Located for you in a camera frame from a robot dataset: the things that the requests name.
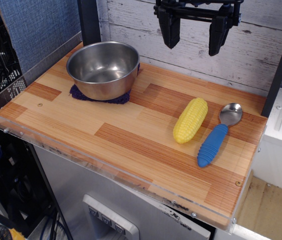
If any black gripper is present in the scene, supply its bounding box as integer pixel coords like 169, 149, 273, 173
154, 0, 242, 56

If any silver metal pot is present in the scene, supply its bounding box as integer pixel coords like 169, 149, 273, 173
66, 41, 140, 101

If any yellow plastic corn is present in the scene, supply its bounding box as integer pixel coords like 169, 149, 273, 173
173, 97, 208, 144

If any purple rag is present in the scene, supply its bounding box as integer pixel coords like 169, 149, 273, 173
66, 61, 140, 102

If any clear acrylic table guard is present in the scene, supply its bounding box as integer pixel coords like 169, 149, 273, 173
0, 32, 268, 235

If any blue fabric partition panel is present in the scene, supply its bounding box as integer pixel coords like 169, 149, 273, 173
0, 0, 81, 73

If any silver toy fridge cabinet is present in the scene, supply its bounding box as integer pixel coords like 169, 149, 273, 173
34, 146, 216, 240

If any blue handled metal spoon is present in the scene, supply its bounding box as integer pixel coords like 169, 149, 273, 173
197, 103, 243, 168

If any black metal post left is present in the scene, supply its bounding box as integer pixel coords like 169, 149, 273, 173
77, 0, 101, 46

